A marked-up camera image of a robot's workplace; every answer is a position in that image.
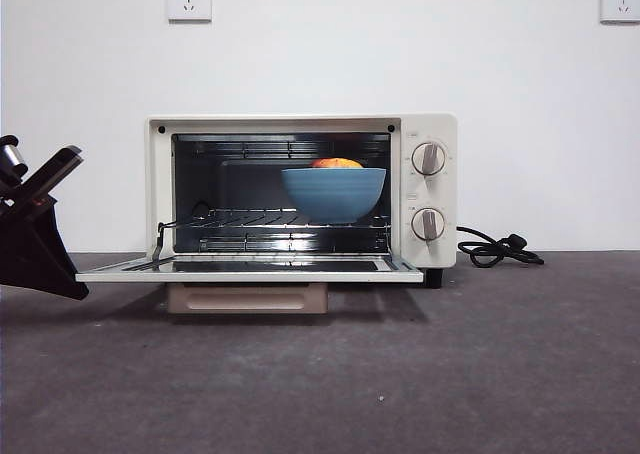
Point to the beige oven knob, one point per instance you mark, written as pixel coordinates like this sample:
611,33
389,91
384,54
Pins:
428,158
428,223

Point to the blue ribbed bowl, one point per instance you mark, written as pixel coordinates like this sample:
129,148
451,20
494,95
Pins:
332,194

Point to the cream toaster oven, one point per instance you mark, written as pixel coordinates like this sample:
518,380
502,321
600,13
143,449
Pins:
435,124

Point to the red yellow apple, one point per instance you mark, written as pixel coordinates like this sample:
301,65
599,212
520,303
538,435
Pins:
337,163

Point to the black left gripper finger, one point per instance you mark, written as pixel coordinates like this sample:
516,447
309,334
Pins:
35,254

